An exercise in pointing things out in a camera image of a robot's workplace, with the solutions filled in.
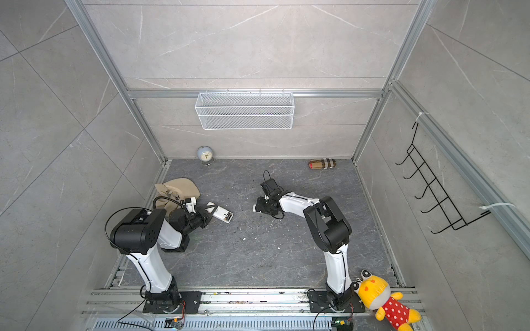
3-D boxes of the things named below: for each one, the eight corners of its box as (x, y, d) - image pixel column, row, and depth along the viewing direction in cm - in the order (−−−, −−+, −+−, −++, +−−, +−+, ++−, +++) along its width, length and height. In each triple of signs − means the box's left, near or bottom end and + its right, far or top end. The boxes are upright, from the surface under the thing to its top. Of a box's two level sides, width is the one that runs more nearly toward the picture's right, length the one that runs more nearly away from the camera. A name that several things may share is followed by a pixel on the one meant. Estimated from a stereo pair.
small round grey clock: (199, 162, 121) (195, 151, 114) (206, 155, 125) (203, 144, 118) (209, 166, 119) (205, 155, 112) (216, 159, 123) (213, 148, 116)
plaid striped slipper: (308, 168, 117) (309, 165, 115) (307, 161, 121) (308, 158, 119) (335, 168, 118) (336, 165, 115) (333, 161, 121) (334, 158, 119)
